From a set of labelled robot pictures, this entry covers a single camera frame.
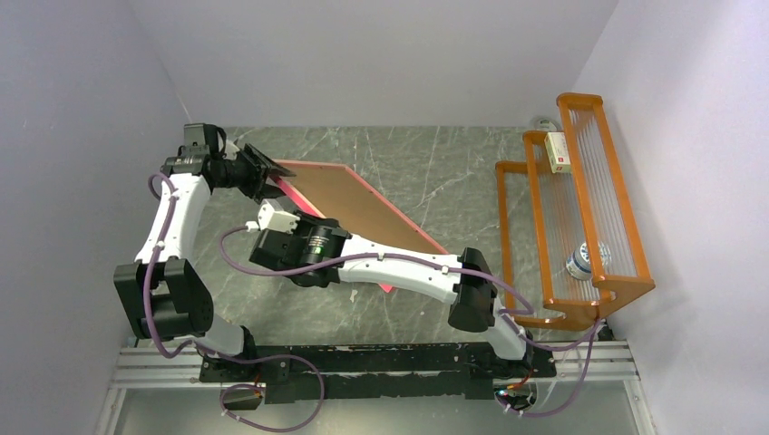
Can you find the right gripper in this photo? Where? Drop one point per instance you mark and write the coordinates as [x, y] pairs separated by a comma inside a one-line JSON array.
[[308, 222]]

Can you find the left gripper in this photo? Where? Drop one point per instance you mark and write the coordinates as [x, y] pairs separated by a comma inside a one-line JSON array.
[[258, 169]]

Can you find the pink wooden picture frame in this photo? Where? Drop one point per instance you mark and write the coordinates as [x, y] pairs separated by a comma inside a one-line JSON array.
[[306, 204]]

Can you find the brown frame backing board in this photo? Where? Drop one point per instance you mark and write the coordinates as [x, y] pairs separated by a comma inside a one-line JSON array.
[[360, 201]]

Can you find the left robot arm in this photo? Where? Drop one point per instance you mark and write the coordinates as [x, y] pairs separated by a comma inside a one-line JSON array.
[[162, 295]]

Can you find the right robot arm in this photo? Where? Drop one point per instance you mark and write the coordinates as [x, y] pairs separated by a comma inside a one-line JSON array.
[[462, 282]]

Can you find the orange wooden rack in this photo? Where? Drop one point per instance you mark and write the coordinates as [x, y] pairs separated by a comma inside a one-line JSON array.
[[591, 204]]

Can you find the small white red box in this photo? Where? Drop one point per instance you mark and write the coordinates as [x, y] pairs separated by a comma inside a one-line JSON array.
[[557, 150]]

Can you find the white blue can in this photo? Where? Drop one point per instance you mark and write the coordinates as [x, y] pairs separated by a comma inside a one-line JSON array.
[[578, 264]]

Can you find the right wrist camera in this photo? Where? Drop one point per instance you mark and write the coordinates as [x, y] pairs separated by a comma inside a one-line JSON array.
[[272, 216]]

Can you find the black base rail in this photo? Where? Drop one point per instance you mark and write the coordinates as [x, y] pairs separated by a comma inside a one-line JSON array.
[[336, 372]]

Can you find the white round wall object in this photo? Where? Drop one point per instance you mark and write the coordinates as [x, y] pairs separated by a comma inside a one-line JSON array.
[[545, 124]]

